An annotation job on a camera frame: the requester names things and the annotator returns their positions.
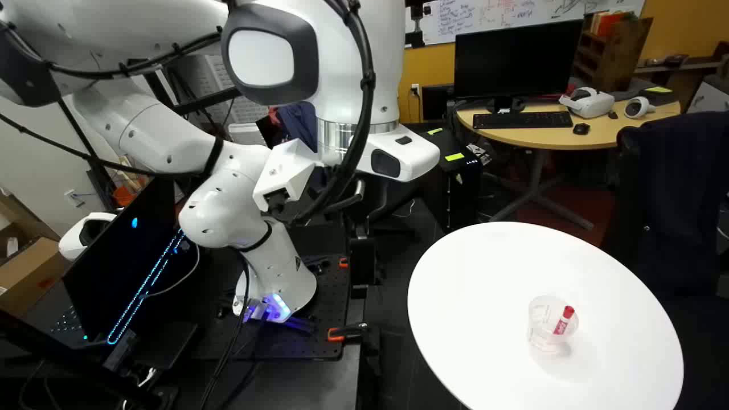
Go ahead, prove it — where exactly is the clear plastic cup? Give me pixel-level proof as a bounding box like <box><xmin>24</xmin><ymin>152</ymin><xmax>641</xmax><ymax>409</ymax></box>
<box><xmin>527</xmin><ymin>294</ymin><xmax>579</xmax><ymax>353</ymax></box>

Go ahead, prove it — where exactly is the red marker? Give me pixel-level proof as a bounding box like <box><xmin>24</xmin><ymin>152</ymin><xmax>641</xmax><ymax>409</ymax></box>
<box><xmin>551</xmin><ymin>305</ymin><xmax>576</xmax><ymax>337</ymax></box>

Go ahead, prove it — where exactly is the black computer tower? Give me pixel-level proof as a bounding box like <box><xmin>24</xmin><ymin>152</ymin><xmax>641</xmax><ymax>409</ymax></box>
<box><xmin>423</xmin><ymin>128</ymin><xmax>485</xmax><ymax>232</ymax></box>

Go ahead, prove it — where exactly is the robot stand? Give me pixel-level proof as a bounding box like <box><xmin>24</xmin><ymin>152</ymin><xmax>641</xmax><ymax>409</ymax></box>
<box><xmin>0</xmin><ymin>196</ymin><xmax>412</xmax><ymax>410</ymax></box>

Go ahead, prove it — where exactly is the black keyboard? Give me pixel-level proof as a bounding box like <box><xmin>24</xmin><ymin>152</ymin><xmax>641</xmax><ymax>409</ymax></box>
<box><xmin>472</xmin><ymin>111</ymin><xmax>574</xmax><ymax>130</ymax></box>

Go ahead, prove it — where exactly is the round wooden desk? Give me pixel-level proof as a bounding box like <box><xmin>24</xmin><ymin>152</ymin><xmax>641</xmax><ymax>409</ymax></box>
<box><xmin>455</xmin><ymin>98</ymin><xmax>682</xmax><ymax>231</ymax></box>

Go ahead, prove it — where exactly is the black monitor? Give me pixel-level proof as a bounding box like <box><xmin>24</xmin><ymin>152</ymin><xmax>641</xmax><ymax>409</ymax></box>
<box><xmin>453</xmin><ymin>19</ymin><xmax>585</xmax><ymax>113</ymax></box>

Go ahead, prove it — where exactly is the whiteboard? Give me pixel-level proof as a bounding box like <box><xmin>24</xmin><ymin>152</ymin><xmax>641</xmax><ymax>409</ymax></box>
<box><xmin>405</xmin><ymin>0</ymin><xmax>645</xmax><ymax>47</ymax></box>

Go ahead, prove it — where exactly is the black laptop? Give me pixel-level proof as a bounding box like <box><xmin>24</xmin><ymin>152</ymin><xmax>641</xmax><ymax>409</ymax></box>
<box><xmin>23</xmin><ymin>177</ymin><xmax>201</xmax><ymax>371</ymax></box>

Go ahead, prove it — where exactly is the white headset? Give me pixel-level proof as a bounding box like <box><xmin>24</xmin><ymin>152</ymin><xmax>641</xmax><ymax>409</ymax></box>
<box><xmin>559</xmin><ymin>87</ymin><xmax>616</xmax><ymax>120</ymax></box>
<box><xmin>58</xmin><ymin>212</ymin><xmax>118</xmax><ymax>262</ymax></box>

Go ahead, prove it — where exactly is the white hand controller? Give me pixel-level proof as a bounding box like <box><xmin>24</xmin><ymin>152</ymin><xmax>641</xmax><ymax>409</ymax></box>
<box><xmin>624</xmin><ymin>96</ymin><xmax>657</xmax><ymax>120</ymax></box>

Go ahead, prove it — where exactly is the wooden shelf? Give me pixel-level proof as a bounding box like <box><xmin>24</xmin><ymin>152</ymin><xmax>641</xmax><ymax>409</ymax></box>
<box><xmin>572</xmin><ymin>10</ymin><xmax>654</xmax><ymax>93</ymax></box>

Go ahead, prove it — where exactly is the office chair with dark jacket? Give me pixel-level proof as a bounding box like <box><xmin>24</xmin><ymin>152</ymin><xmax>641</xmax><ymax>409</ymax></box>
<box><xmin>603</xmin><ymin>110</ymin><xmax>729</xmax><ymax>300</ymax></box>

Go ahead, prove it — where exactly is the black box with yellow note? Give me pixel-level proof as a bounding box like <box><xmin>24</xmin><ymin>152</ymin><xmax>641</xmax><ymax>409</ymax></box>
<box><xmin>637</xmin><ymin>85</ymin><xmax>679</xmax><ymax>107</ymax></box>

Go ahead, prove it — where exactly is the cardboard box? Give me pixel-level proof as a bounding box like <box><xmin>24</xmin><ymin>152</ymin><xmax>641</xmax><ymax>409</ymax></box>
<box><xmin>0</xmin><ymin>236</ymin><xmax>70</xmax><ymax>318</ymax></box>

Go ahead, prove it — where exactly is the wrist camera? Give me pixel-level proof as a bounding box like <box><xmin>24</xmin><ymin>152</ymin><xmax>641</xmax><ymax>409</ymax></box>
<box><xmin>252</xmin><ymin>138</ymin><xmax>325</xmax><ymax>216</ymax></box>

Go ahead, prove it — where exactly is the white cable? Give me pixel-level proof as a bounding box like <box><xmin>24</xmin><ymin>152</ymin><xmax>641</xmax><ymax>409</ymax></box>
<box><xmin>147</xmin><ymin>244</ymin><xmax>201</xmax><ymax>298</ymax></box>

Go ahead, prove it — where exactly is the camera on mount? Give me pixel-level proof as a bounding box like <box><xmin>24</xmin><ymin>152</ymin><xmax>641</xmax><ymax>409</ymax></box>
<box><xmin>405</xmin><ymin>0</ymin><xmax>434</xmax><ymax>50</ymax></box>

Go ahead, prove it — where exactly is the black cable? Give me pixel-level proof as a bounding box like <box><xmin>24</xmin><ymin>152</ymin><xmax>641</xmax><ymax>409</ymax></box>
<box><xmin>198</xmin><ymin>268</ymin><xmax>252</xmax><ymax>410</ymax></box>

